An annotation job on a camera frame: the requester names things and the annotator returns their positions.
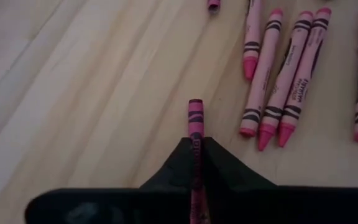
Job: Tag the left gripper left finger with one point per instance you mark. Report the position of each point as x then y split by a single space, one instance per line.
172 174

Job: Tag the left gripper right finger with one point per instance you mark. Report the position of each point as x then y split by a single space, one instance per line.
235 186

